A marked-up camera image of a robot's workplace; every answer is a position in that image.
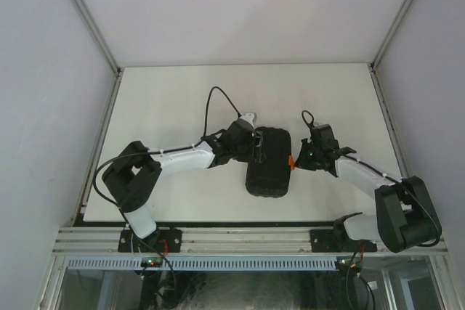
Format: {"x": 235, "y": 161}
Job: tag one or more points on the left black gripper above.
{"x": 255, "y": 147}

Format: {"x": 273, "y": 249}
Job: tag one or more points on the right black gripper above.
{"x": 301, "y": 162}

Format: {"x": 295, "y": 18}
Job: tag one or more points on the black plastic tool case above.
{"x": 271, "y": 176}

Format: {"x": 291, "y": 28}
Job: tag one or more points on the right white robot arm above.
{"x": 404, "y": 215}

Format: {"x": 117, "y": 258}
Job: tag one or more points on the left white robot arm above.
{"x": 131, "y": 177}

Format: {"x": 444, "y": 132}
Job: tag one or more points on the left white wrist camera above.
{"x": 250, "y": 118}

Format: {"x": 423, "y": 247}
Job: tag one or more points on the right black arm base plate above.
{"x": 326, "y": 241}

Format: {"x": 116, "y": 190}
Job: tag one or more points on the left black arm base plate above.
{"x": 163, "y": 241}

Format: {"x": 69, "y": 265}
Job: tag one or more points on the aluminium front frame rail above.
{"x": 196, "y": 241}

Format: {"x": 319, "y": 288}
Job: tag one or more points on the blue slotted cable duct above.
{"x": 204, "y": 263}

